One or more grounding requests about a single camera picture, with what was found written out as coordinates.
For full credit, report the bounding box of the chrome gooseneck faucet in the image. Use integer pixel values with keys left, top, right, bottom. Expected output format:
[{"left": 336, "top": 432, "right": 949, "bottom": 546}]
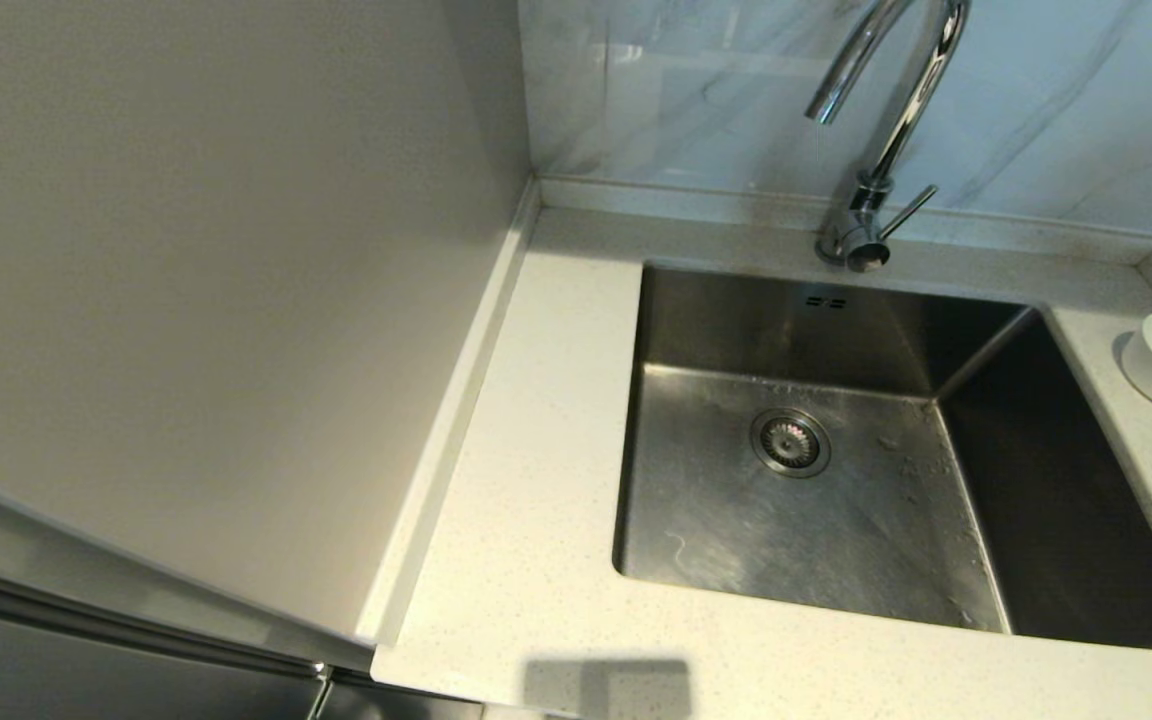
[{"left": 804, "top": 0, "right": 972, "bottom": 274}]

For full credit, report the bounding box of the stainless steel sink basin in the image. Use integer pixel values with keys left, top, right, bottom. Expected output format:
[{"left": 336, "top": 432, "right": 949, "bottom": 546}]
[{"left": 613, "top": 262, "right": 1152, "bottom": 654}]

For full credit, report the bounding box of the round metal drain strainer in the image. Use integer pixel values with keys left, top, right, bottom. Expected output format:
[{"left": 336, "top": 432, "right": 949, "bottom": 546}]
[{"left": 748, "top": 407, "right": 832, "bottom": 480}]

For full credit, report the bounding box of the tall white side panel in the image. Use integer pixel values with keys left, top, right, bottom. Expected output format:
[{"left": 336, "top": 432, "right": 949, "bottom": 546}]
[{"left": 0, "top": 0, "right": 543, "bottom": 647}]

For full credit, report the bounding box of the stainless steel refrigerator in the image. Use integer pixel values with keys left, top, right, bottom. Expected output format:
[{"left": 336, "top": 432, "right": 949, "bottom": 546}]
[{"left": 0, "top": 468, "right": 483, "bottom": 720}]

